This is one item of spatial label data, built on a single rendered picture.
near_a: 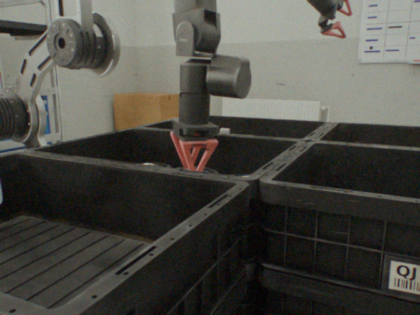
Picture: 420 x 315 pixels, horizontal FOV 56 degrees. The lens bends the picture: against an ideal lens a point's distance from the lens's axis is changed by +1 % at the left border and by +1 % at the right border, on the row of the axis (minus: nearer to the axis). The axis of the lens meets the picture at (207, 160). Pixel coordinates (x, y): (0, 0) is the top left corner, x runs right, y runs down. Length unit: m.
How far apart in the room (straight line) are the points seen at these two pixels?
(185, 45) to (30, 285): 0.43
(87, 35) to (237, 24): 2.99
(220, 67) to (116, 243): 0.33
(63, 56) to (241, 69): 0.73
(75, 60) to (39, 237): 0.73
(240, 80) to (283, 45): 3.27
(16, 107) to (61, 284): 1.21
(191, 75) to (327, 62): 3.14
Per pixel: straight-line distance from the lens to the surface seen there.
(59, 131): 3.01
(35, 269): 0.52
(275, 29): 3.96
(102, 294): 0.25
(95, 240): 0.56
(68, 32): 1.25
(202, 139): 0.69
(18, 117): 1.63
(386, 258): 0.47
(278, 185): 0.45
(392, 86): 3.68
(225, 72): 0.66
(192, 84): 0.69
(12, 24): 2.87
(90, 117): 4.37
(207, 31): 0.69
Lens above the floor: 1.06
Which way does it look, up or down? 13 degrees down
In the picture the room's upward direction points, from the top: straight up
